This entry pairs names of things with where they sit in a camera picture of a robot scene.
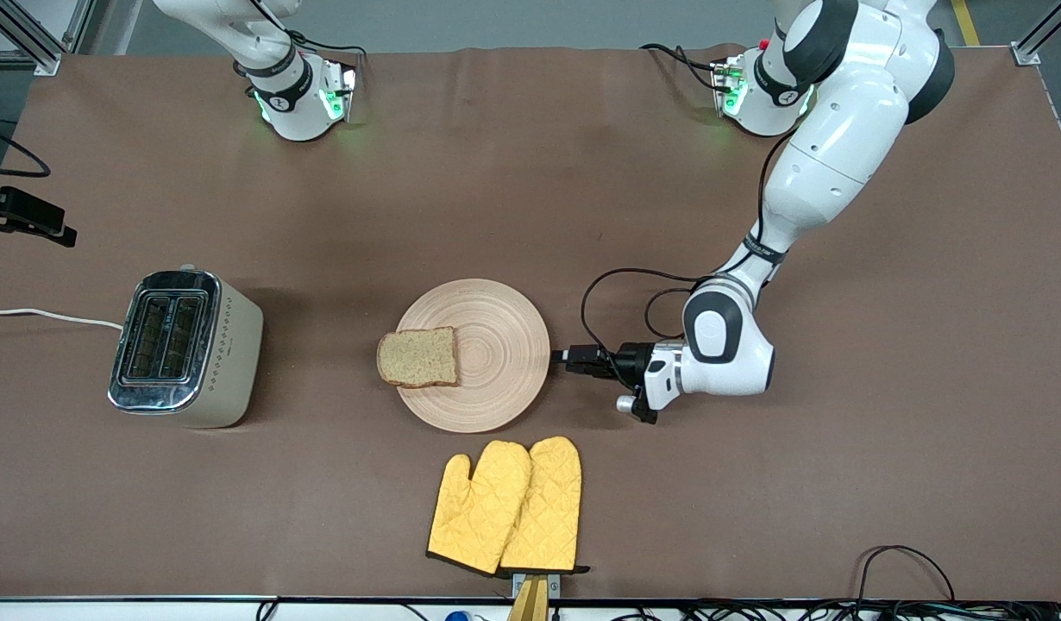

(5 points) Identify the black left arm base cable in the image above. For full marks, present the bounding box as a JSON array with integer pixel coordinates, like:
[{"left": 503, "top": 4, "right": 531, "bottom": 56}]
[{"left": 639, "top": 43, "right": 730, "bottom": 91}]

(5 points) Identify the aluminium frame profile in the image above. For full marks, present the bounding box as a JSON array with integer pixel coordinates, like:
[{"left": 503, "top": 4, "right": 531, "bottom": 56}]
[
  {"left": 0, "top": 0, "right": 96, "bottom": 77},
  {"left": 1012, "top": 0, "right": 1061, "bottom": 66}
]

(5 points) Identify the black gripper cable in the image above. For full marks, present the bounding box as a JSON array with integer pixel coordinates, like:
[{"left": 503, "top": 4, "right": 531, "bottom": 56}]
[
  {"left": 580, "top": 267, "right": 713, "bottom": 348},
  {"left": 0, "top": 119, "right": 53, "bottom": 179}
]

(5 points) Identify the white toaster power cord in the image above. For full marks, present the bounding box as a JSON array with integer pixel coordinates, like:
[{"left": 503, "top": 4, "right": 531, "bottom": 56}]
[{"left": 0, "top": 308, "right": 124, "bottom": 331}]

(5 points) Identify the round wooden plate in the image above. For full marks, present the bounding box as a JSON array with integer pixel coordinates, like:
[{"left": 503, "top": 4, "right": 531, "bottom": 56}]
[{"left": 391, "top": 278, "right": 551, "bottom": 434}]

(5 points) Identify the black looped cable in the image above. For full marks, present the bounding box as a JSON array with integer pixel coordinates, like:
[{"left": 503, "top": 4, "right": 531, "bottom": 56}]
[{"left": 854, "top": 545, "right": 958, "bottom": 605}]

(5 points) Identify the brown table cover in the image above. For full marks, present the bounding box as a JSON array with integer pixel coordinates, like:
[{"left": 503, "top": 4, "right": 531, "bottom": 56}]
[{"left": 0, "top": 45, "right": 1061, "bottom": 602}]

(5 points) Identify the yellow wooden stick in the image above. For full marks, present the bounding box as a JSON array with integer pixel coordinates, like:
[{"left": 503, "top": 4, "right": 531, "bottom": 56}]
[{"left": 506, "top": 576, "right": 550, "bottom": 621}]

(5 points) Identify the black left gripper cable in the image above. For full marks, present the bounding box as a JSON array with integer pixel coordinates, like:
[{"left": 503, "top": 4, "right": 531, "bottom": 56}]
[{"left": 580, "top": 267, "right": 713, "bottom": 348}]

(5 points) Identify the black arm base cable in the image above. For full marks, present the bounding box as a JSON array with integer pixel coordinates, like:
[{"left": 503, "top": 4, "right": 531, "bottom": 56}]
[
  {"left": 285, "top": 30, "right": 366, "bottom": 87},
  {"left": 639, "top": 43, "right": 730, "bottom": 91}
]

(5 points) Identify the cream and chrome toaster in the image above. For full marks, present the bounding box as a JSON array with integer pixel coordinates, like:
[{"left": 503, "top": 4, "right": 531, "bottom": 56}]
[{"left": 108, "top": 266, "right": 265, "bottom": 430}]

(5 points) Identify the black right arm base cable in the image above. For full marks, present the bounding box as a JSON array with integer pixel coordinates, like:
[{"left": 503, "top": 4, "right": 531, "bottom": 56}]
[{"left": 285, "top": 30, "right": 366, "bottom": 87}]

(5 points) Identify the yellow quilted oven mitt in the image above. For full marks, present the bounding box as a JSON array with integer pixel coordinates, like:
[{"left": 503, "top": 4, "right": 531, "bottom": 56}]
[
  {"left": 426, "top": 440, "right": 532, "bottom": 577},
  {"left": 499, "top": 436, "right": 591, "bottom": 575}
]

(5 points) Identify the black cable bundle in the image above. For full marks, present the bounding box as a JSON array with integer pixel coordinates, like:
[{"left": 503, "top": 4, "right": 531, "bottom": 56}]
[{"left": 608, "top": 599, "right": 1061, "bottom": 621}]

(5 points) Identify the brown toast slice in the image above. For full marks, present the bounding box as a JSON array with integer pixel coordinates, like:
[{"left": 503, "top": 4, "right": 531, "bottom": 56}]
[{"left": 376, "top": 326, "right": 460, "bottom": 389}]

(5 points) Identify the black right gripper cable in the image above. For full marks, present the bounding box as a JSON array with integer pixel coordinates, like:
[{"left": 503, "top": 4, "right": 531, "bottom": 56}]
[{"left": 0, "top": 119, "right": 53, "bottom": 179}]

